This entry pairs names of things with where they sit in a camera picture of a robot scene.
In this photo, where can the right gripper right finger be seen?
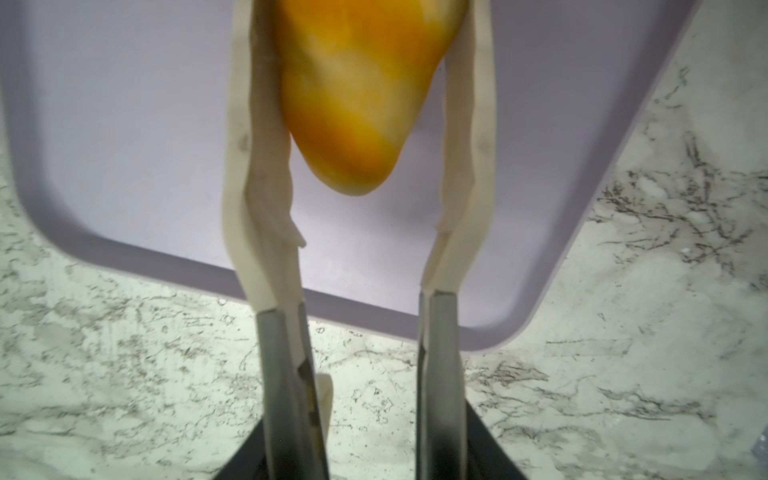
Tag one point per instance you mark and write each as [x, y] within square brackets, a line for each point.
[486, 458]

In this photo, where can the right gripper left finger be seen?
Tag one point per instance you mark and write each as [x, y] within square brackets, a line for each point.
[249, 462]

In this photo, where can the white and steel tongs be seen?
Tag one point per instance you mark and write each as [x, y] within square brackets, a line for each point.
[263, 244]

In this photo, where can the small striped fake croissant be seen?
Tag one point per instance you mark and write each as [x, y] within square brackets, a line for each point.
[354, 76]

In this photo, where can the lilac plastic tray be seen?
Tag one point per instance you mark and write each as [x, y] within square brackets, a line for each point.
[115, 115]

